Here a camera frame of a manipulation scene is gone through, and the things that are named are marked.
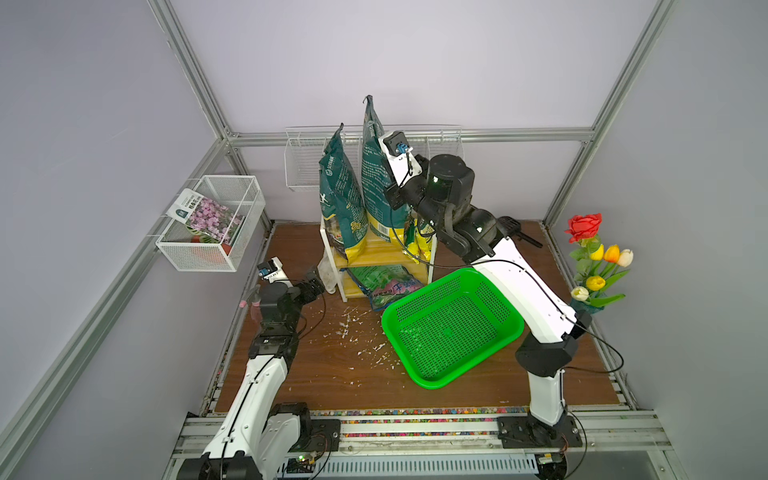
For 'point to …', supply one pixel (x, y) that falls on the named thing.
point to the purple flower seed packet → (206, 218)
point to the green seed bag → (385, 283)
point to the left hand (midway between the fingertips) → (304, 273)
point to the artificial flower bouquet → (598, 265)
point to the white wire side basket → (189, 251)
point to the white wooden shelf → (376, 251)
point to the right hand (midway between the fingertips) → (387, 155)
